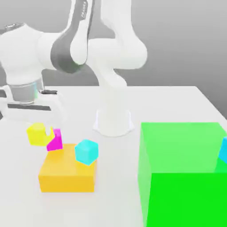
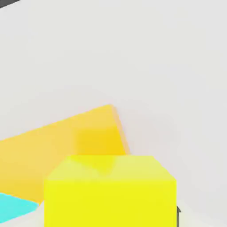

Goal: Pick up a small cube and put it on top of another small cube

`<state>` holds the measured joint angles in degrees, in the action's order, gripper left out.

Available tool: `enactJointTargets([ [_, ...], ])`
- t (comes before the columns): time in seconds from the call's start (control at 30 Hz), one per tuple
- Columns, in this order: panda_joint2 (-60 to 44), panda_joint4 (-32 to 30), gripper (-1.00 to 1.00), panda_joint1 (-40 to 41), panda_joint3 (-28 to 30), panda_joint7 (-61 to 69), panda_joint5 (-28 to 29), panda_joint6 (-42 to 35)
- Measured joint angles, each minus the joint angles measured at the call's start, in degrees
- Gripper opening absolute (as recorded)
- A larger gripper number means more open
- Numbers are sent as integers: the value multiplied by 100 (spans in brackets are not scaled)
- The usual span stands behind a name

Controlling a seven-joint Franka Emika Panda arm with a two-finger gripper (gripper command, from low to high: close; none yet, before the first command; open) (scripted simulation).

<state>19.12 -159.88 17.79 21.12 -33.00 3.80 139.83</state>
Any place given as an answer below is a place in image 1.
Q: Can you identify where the small cyan cube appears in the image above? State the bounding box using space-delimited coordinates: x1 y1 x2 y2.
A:
74 139 99 166

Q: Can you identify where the small yellow cube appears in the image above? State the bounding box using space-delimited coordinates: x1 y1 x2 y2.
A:
26 122 55 147

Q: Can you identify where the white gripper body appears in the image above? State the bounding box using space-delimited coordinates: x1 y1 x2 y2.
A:
0 101 67 125

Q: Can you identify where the large orange box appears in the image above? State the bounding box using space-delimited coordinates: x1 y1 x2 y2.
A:
38 143 98 193

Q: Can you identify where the large green box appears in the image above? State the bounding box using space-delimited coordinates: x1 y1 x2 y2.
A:
137 121 227 227

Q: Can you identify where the small blue cube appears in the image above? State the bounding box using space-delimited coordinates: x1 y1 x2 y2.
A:
218 136 227 164

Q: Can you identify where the small magenta cube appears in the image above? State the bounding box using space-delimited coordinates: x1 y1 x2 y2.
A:
46 128 63 152

